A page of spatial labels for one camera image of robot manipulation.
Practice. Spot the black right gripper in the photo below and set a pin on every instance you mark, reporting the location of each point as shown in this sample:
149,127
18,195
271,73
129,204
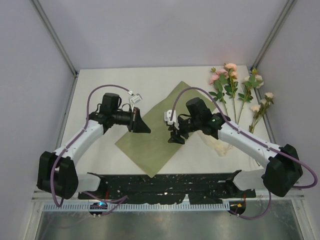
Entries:
178,130

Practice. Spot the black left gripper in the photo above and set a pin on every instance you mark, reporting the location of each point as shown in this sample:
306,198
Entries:
135,119

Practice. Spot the green wrapping paper sheet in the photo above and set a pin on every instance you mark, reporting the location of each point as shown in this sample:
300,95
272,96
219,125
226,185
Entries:
151,153

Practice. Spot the cream ribbon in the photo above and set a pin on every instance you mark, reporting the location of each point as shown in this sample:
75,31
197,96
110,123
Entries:
219,146

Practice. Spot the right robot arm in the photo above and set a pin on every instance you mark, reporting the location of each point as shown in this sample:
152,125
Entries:
279,172

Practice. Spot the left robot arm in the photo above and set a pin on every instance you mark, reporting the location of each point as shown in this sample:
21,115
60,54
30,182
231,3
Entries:
57,170

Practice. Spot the pink rose stem left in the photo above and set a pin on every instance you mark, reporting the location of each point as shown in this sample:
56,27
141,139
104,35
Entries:
218,80

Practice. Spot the pale pink rose stem right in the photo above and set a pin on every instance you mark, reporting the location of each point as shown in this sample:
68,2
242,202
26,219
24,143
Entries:
259,110

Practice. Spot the pink rose stem middle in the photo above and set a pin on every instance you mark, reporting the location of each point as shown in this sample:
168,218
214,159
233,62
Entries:
232,83

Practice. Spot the white rose stem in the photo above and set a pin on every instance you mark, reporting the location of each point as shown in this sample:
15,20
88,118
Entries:
251,82

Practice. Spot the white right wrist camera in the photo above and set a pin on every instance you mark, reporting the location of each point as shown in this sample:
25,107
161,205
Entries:
170,118

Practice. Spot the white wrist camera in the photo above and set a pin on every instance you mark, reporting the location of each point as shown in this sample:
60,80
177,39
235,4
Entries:
133,99
170,118

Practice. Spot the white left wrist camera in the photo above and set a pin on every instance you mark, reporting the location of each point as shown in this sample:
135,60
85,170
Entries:
133,99

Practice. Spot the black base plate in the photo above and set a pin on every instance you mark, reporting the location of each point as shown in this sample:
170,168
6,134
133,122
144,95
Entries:
169,189

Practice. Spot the left aluminium frame post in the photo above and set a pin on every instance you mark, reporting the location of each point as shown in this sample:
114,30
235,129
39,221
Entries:
53,35

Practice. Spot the aluminium frame post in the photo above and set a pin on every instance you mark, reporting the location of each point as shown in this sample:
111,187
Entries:
53,35
277,26

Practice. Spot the white slotted cable duct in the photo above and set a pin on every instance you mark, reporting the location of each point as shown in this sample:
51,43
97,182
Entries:
91,206

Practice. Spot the right aluminium frame post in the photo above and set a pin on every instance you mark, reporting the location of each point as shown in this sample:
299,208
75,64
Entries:
277,26

